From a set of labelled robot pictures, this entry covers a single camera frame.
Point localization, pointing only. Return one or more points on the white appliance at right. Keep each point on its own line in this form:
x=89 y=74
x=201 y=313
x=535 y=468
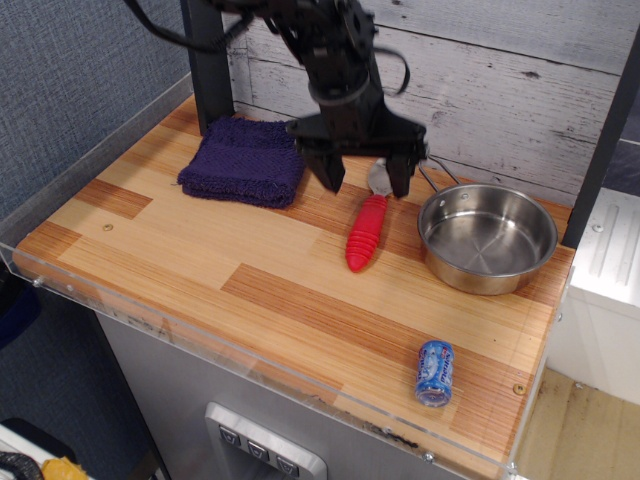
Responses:
x=595 y=339

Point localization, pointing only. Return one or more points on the silver steel pot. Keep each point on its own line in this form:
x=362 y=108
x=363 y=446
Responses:
x=484 y=239

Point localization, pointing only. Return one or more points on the silver toy fridge cabinet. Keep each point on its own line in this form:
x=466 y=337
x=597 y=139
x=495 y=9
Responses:
x=355 y=411

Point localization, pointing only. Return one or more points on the silver dispenser button panel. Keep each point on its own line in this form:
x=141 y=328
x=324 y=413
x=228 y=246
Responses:
x=261 y=444

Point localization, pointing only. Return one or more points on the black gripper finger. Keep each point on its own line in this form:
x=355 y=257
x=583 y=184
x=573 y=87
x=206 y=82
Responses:
x=400 y=169
x=327 y=167

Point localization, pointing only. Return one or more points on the red handled metal spoon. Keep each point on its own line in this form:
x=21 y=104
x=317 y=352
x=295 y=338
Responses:
x=364 y=237

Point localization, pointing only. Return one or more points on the yellow object bottom left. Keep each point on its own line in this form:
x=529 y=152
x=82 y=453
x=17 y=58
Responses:
x=62 y=469

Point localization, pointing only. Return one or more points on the folded purple towel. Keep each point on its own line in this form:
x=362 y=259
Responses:
x=247 y=161

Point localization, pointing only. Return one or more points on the dark grey vertical post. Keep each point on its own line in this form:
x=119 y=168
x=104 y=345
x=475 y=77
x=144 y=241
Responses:
x=209 y=72

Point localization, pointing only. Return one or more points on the clear acrylic table guard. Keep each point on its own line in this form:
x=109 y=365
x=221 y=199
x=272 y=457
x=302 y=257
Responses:
x=116 y=234

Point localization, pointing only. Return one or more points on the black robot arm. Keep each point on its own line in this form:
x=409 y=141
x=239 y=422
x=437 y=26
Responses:
x=334 y=42

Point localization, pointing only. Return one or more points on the blue gum bottle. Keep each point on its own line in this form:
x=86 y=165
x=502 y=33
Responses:
x=434 y=378

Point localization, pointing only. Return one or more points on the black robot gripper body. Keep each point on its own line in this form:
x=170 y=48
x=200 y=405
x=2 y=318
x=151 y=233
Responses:
x=358 y=122

